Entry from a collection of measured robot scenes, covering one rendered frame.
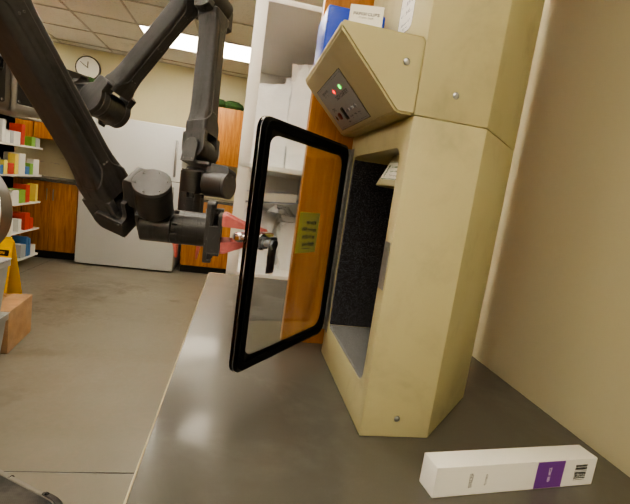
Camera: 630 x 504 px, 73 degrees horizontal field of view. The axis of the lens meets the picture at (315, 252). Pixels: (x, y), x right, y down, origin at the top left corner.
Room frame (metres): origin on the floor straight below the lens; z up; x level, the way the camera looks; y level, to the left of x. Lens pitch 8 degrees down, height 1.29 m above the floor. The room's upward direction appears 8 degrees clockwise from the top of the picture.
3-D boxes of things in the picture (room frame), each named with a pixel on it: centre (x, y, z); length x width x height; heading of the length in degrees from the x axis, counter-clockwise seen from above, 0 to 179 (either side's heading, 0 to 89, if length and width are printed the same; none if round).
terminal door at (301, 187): (0.76, 0.03, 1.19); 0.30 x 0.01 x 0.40; 152
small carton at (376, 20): (0.69, -0.03, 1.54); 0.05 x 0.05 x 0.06; 86
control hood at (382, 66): (0.74, -0.02, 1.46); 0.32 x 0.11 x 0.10; 11
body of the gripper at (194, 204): (0.98, 0.30, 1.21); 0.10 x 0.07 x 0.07; 101
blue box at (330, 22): (0.81, 0.00, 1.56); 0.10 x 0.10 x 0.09; 11
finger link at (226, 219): (0.73, 0.14, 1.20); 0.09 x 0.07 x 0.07; 101
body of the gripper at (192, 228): (0.71, 0.21, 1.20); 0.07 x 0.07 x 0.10; 11
